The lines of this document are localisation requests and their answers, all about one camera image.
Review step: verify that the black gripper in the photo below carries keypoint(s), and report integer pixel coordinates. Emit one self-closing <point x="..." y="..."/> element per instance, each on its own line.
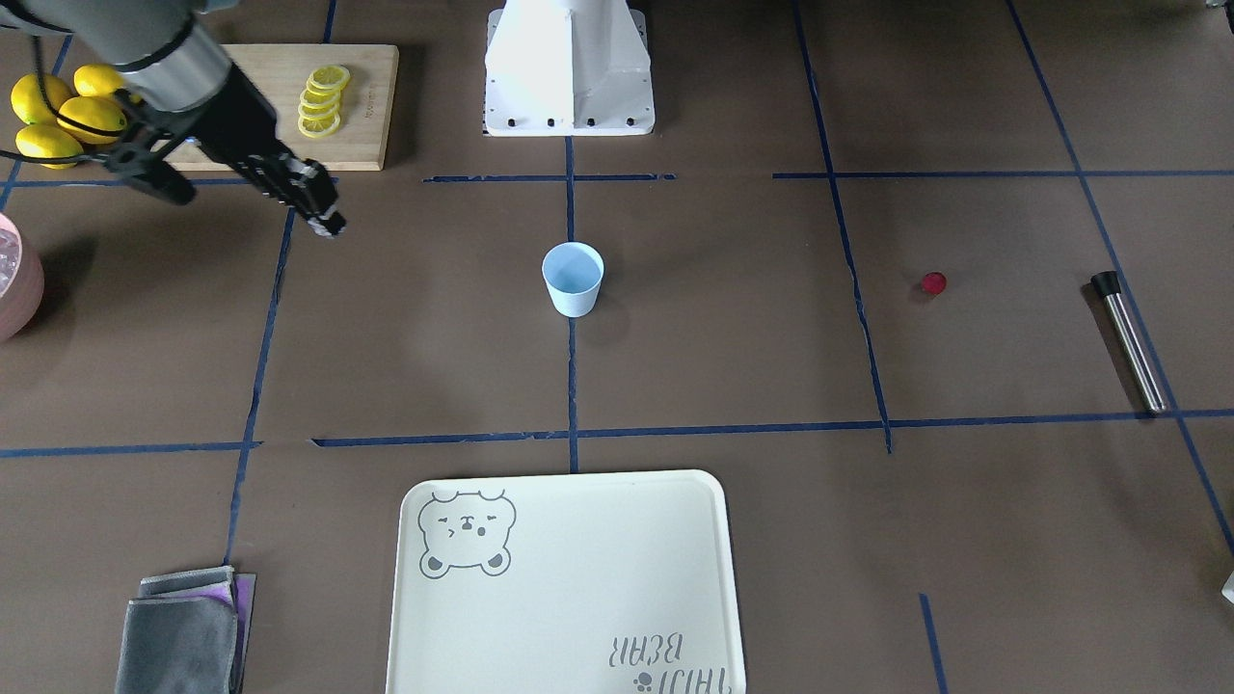
<point x="234" y="123"/>

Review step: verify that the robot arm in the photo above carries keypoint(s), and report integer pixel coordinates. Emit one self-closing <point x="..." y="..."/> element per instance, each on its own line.
<point x="181" y="85"/>

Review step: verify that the light blue cup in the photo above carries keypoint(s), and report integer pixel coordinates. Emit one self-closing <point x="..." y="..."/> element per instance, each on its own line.
<point x="573" y="273"/>

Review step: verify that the lemon slice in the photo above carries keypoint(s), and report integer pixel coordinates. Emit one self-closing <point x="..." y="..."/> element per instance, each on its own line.
<point x="329" y="79"/>
<point x="319" y="126"/>

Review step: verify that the wooden cutting board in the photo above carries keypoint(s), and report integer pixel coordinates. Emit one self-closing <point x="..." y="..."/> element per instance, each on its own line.
<point x="280" y="71"/>

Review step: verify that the whole yellow lemon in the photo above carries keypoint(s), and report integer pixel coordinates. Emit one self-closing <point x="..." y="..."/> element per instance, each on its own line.
<point x="49" y="146"/>

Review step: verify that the pink bowl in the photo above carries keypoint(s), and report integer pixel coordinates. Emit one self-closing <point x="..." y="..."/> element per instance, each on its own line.
<point x="23" y="280"/>

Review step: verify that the grey folded cloth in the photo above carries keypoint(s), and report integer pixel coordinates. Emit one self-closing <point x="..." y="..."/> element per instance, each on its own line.
<point x="188" y="632"/>

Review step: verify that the cream bear tray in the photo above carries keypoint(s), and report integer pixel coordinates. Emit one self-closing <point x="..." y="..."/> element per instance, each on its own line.
<point x="572" y="583"/>

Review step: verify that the red strawberry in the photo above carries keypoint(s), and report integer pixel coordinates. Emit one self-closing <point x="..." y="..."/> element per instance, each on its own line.
<point x="934" y="283"/>

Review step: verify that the steel muddler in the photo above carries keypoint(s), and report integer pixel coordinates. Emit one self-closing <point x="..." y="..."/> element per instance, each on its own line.
<point x="1108" y="287"/>

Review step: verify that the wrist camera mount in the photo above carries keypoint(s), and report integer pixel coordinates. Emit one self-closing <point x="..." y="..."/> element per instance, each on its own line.
<point x="139" y="157"/>

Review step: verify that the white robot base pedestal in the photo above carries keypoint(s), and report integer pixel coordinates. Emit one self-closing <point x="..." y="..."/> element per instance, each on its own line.
<point x="567" y="69"/>

